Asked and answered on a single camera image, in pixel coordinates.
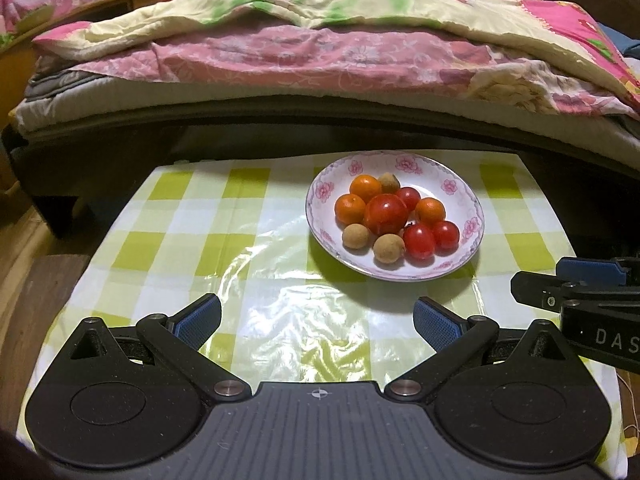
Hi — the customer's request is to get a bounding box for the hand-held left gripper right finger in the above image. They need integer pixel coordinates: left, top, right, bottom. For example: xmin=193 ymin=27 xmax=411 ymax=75
xmin=383 ymin=296 xmax=571 ymax=402

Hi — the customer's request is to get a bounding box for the green checked tablecloth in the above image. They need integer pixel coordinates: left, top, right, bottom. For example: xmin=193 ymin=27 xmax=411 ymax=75
xmin=15 ymin=152 xmax=631 ymax=480

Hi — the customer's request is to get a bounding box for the cream green pink quilt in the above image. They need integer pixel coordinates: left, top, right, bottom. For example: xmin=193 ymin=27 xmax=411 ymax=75
xmin=32 ymin=0 xmax=640 ymax=121

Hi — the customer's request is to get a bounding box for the pink floral quilt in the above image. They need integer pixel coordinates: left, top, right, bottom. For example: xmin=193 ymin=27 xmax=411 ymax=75
xmin=150 ymin=27 xmax=621 ymax=116

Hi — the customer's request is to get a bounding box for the blue cloth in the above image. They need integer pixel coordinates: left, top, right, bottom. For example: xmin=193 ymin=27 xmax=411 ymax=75
xmin=602 ymin=22 xmax=640 ymax=58

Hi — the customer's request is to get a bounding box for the orange tangerine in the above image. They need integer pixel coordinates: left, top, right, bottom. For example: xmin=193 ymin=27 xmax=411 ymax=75
xmin=415 ymin=197 xmax=447 ymax=226
xmin=334 ymin=193 xmax=367 ymax=226
xmin=349 ymin=174 xmax=383 ymax=201

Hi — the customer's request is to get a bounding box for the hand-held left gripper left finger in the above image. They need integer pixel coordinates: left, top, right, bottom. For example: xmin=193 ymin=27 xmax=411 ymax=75
xmin=70 ymin=293 xmax=253 ymax=402

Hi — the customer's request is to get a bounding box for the grey cloth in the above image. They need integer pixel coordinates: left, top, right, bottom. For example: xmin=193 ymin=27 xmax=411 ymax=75
xmin=25 ymin=67 xmax=101 ymax=102

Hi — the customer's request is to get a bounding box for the dark bed frame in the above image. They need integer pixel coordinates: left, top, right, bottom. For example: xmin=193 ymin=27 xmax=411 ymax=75
xmin=0 ymin=97 xmax=640 ymax=241

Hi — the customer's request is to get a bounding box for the white floral rimmed plate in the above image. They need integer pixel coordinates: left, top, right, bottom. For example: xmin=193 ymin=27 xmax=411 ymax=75
xmin=306 ymin=154 xmax=485 ymax=282

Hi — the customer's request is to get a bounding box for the large red tomato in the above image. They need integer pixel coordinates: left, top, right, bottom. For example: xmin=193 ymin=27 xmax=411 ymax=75
xmin=363 ymin=193 xmax=409 ymax=236

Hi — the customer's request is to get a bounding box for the red cherry tomato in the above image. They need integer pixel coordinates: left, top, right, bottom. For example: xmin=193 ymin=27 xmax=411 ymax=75
xmin=395 ymin=186 xmax=421 ymax=212
xmin=431 ymin=220 xmax=460 ymax=252
xmin=403 ymin=223 xmax=437 ymax=261

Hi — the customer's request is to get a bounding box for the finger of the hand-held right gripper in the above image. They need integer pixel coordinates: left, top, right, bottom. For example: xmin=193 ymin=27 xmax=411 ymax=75
xmin=510 ymin=271 xmax=640 ymax=311
xmin=556 ymin=256 xmax=640 ymax=286

